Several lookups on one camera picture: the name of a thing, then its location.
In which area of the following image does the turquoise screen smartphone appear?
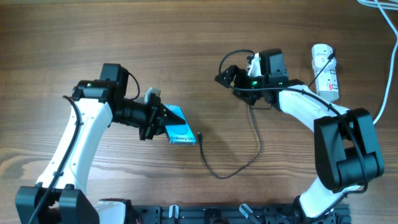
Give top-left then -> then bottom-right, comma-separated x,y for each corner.
165,105 -> 197,145

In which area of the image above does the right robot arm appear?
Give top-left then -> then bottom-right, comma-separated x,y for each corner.
215,49 -> 385,223

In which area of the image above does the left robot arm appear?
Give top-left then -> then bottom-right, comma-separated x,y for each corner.
15,63 -> 186,223

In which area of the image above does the white charger plug adapter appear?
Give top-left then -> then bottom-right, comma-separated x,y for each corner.
312,55 -> 336,72

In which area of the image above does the white power strip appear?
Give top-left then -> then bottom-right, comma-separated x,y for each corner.
311,44 -> 340,103

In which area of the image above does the right camera black cable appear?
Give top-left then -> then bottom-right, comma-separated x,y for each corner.
218,49 -> 369,215

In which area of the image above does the camera black cable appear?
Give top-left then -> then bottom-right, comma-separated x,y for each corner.
27,72 -> 141,224
218,49 -> 369,215

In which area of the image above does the left camera black cable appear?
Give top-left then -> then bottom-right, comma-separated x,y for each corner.
27,72 -> 141,224

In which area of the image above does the black USB charging cable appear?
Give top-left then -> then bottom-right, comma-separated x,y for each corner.
197,50 -> 336,180

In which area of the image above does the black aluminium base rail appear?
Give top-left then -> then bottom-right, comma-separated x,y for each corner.
124,203 -> 352,224

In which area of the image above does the white power strip cord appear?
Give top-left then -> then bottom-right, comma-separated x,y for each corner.
356,0 -> 398,126

